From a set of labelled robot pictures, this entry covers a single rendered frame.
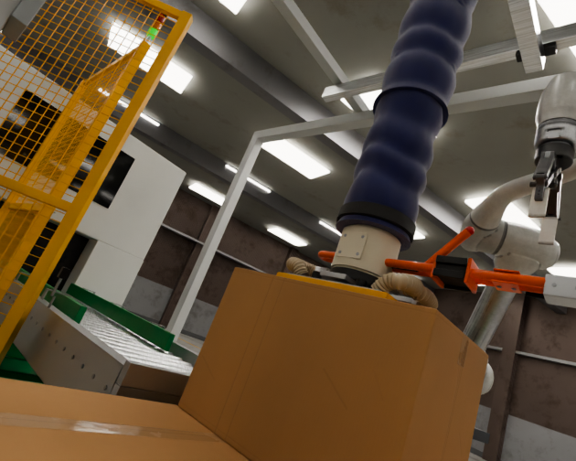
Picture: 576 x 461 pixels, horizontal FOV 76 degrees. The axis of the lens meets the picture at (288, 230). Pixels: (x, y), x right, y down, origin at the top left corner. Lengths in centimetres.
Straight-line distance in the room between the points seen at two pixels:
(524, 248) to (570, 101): 58
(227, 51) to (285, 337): 441
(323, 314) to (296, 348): 10
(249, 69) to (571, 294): 457
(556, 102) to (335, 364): 79
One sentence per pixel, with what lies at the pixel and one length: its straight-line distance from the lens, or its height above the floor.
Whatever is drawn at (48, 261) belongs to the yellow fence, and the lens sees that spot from 175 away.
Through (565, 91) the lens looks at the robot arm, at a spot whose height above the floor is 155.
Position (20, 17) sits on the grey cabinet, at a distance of 173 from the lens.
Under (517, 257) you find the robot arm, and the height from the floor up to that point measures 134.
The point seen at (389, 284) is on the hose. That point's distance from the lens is 89.
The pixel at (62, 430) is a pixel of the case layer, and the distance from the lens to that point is 76.
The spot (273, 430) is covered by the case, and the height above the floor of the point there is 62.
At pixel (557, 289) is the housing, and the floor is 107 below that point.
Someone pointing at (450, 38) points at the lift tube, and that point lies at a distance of 140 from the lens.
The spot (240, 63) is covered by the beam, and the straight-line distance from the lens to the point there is 504.
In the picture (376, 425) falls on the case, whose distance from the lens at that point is 76.
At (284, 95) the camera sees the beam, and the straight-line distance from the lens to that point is 519.
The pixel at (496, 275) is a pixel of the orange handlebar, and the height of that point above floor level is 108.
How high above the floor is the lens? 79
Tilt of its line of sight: 16 degrees up
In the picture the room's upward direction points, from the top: 21 degrees clockwise
